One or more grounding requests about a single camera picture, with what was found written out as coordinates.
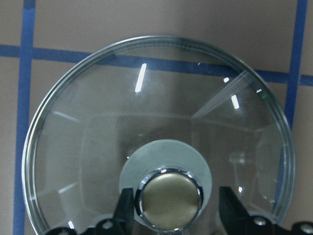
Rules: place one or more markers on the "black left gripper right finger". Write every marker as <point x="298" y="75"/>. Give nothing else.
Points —
<point x="232" y="213"/>

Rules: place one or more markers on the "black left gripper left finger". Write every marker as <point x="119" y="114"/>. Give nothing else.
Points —
<point x="123" y="217"/>

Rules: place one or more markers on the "glass pot lid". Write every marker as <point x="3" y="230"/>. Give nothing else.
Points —
<point x="172" y="118"/>

